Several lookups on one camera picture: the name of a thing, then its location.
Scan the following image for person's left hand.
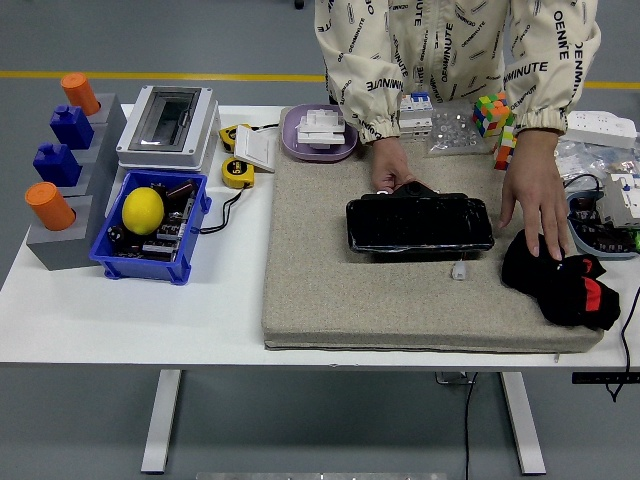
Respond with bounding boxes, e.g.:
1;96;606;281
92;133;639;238
498;130;571;260

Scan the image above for person's right hand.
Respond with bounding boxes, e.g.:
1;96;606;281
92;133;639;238
370;137;419;190

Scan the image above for black glossy panel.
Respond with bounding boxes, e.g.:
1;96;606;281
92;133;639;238
345;179;496;264

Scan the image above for black rag with red patch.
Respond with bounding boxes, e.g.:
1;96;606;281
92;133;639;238
501;228;622;332

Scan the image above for multicolour puzzle cube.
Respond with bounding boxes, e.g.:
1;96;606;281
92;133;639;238
493;124;518;171
472;92;515;139

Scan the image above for white and blue circuit breaker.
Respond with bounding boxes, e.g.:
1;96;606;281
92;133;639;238
397;91;434;137

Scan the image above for light blue tray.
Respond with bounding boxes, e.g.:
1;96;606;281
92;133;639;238
564;190;640;260

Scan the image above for clear bags of small parts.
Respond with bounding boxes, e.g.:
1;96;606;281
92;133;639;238
552;138;640;194

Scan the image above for clear bag of metal nuts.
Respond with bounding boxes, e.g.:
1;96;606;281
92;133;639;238
424;102;489;159

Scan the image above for stack of white plastic parts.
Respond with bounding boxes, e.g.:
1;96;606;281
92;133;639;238
296;107;349;152

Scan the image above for white power strip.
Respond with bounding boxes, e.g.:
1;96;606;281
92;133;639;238
565;110;639;149

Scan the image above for purple oval dish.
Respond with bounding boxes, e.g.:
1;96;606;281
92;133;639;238
280;103;359;162

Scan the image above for person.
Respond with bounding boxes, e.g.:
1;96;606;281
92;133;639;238
313;0;602;149

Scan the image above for grey-brown mat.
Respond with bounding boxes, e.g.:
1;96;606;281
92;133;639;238
261;105;606;354

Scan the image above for yellow tape measure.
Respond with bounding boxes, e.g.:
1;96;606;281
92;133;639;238
221;156;256;190
218;123;252;154

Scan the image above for black table control box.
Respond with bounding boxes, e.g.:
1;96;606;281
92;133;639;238
571;372;640;385

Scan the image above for white table leg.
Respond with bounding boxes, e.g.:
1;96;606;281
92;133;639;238
499;372;547;476
140;369;182;475

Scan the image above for yellow lemon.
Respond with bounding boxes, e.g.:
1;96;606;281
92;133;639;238
121;186;166;236

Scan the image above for blue plastic bin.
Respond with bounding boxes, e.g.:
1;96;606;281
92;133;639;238
88;169;213;286

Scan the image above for orange cylinder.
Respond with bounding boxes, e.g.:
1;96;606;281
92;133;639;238
60;72;101;116
24;181;77;232

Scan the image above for blue plastic block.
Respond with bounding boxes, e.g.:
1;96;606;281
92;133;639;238
49;104;95;150
32;142;83;187

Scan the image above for grey stepped block holder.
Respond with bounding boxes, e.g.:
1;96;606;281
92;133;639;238
25;92;127;272

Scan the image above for thin black cable loop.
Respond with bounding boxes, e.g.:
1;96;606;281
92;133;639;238
563;173;605;196

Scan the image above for white wall switch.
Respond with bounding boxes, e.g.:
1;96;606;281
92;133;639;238
233;124;278;175

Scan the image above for black hanging cable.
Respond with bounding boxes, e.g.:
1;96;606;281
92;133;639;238
607;287;640;404

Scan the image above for black tape measure strap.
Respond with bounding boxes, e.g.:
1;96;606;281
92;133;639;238
199;185;247;234

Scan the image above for grey electrical enclosure box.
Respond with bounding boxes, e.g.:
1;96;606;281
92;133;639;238
115;84;221;171

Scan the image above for black cable under table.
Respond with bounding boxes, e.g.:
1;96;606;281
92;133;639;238
462;372;479;480

